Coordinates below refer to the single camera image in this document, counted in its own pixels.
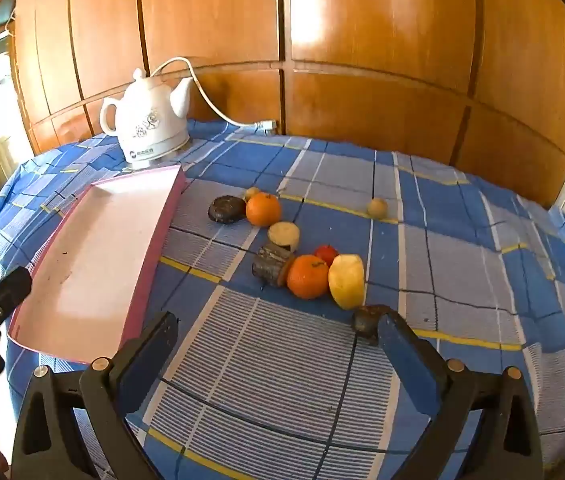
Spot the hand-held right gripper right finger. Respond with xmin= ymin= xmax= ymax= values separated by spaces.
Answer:
xmin=377 ymin=307 xmax=543 ymax=480

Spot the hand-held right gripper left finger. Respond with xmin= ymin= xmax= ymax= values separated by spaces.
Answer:
xmin=10 ymin=311 xmax=179 ymax=480

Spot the dark brown oblong fruit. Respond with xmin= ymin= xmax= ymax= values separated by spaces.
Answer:
xmin=353 ymin=305 xmax=388 ymax=346

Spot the yellow apple piece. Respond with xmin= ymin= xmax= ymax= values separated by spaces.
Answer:
xmin=328 ymin=254 xmax=366 ymax=311

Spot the pink cardboard box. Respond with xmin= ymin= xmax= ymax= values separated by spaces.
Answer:
xmin=7 ymin=164 xmax=186 ymax=365

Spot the orange mandarin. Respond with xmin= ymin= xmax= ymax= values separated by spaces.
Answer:
xmin=245 ymin=192 xmax=282 ymax=227
xmin=287 ymin=255 xmax=331 ymax=300

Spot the small red tomato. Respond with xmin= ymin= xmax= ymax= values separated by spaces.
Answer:
xmin=313 ymin=244 xmax=339 ymax=267

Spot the dark cylindrical eggplant chunk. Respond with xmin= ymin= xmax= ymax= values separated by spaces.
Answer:
xmin=252 ymin=243 xmax=296 ymax=288

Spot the dark brown round fruit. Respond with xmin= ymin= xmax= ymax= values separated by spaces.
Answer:
xmin=207 ymin=196 xmax=248 ymax=224

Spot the pale eggplant slice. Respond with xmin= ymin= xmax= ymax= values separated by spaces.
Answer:
xmin=267 ymin=221 xmax=301 ymax=252

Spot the blue plaid tablecloth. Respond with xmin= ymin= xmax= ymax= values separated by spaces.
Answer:
xmin=0 ymin=119 xmax=565 ymax=480

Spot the white ceramic electric kettle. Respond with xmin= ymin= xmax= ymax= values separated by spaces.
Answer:
xmin=100 ymin=67 xmax=193 ymax=170

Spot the white kettle power cable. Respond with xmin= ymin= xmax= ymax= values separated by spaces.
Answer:
xmin=150 ymin=57 xmax=279 ymax=133

